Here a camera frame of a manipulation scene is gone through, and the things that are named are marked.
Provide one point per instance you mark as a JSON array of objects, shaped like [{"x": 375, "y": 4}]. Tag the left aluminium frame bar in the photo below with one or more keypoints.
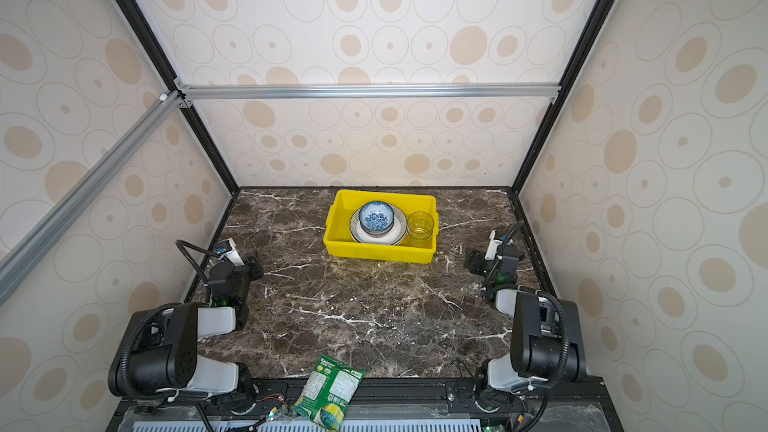
[{"x": 32, "y": 248}]

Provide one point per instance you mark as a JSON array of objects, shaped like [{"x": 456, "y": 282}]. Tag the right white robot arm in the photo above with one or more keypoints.
[{"x": 546, "y": 345}]

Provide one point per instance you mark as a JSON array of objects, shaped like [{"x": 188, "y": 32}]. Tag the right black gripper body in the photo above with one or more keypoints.
[{"x": 486, "y": 268}]

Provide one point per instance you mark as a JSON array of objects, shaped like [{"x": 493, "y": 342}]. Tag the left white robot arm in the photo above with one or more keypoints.
[{"x": 158, "y": 359}]

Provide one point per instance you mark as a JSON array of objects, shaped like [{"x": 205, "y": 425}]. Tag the yellow plastic bin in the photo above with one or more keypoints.
[{"x": 338, "y": 236}]

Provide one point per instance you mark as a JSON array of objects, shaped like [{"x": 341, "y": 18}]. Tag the horizontal aluminium frame bar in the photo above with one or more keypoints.
[{"x": 371, "y": 91}]

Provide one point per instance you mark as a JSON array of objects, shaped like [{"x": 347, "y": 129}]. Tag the yellow glass cup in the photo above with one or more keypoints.
[{"x": 420, "y": 228}]

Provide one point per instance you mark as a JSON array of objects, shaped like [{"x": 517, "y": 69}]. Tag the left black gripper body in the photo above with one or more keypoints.
[{"x": 251, "y": 272}]

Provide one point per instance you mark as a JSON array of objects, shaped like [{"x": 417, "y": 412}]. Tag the green snack bag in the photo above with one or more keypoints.
[{"x": 327, "y": 393}]

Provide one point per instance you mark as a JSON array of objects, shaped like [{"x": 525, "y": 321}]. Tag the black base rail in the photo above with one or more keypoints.
[{"x": 413, "y": 404}]

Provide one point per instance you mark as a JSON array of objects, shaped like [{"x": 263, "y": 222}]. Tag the blue floral pattern bowl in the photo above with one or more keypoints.
[{"x": 376, "y": 218}]

